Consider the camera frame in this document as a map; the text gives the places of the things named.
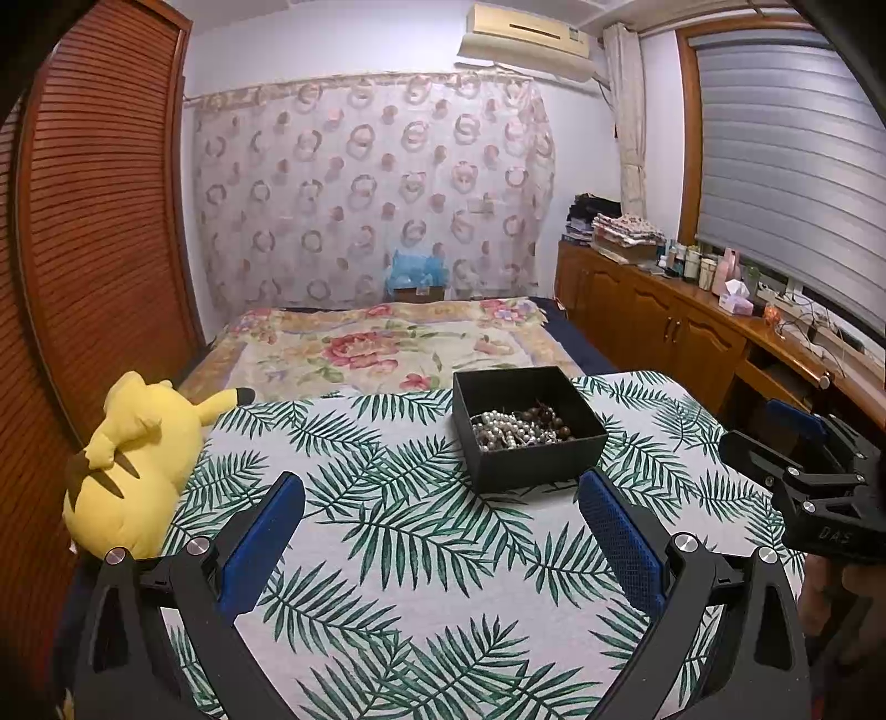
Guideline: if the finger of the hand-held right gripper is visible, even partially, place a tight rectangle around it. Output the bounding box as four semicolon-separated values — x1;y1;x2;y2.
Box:
718;429;807;489
765;398;877;479

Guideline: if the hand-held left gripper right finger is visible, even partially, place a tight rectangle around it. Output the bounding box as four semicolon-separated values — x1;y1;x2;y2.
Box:
576;468;811;720

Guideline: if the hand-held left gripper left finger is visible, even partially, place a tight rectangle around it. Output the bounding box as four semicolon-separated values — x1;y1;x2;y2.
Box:
69;472;307;720

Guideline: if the black jewelry box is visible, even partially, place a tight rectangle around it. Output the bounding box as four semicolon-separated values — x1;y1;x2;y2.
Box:
451;366;610;494

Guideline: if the white pearl necklace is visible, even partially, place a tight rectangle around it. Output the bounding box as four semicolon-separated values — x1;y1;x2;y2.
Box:
471;410;548;451

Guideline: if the person's right hand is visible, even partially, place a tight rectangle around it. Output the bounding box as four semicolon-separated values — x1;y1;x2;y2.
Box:
803;554;877;666

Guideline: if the pink tissue box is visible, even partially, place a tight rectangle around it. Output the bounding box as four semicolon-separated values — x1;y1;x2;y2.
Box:
716;280;755;314

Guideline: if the green leaf print cloth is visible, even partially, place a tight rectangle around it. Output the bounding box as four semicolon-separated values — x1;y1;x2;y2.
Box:
162;370;807;720

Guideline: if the yellow plush toy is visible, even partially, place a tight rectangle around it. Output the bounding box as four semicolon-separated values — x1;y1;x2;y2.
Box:
62;370;257;560

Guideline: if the group of cosmetic bottles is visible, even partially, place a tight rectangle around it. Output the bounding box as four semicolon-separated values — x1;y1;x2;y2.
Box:
657;239;741;292

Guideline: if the wooden sideboard cabinet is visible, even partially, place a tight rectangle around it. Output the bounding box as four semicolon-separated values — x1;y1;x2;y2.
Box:
554;239;886;444

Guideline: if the dark blue bed sheet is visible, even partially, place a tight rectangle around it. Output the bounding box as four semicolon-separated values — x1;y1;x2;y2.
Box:
529;296;620;378

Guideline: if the floral blanket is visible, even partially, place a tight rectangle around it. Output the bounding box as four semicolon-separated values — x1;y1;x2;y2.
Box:
176;299;583;403

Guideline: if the grey window blind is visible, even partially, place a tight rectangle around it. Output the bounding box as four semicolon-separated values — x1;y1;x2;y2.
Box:
694;28;886;347

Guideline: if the floral folded cloth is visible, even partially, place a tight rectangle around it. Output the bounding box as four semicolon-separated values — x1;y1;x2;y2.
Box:
591;213;669;250

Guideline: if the dark folded clothes stack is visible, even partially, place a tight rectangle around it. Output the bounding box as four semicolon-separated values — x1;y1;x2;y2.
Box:
564;195;622;245

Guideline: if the blue plush on chair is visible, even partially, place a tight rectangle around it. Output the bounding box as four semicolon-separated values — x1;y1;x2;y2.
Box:
384;248;450;290

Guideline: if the cream narrow curtain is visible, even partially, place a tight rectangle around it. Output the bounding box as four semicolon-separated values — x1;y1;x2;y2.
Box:
601;24;648;219

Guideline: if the wooden louvered wardrobe door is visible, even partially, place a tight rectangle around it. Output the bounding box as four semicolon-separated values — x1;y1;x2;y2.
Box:
0;0;205;693

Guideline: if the cream air conditioner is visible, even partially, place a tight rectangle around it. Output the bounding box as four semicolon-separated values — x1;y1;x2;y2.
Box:
457;2;597;83

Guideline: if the wooden window frame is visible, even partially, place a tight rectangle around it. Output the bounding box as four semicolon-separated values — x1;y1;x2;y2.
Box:
674;20;886;368

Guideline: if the ring patterned sheer curtain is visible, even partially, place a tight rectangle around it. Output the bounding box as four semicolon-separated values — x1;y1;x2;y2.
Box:
190;69;558;312

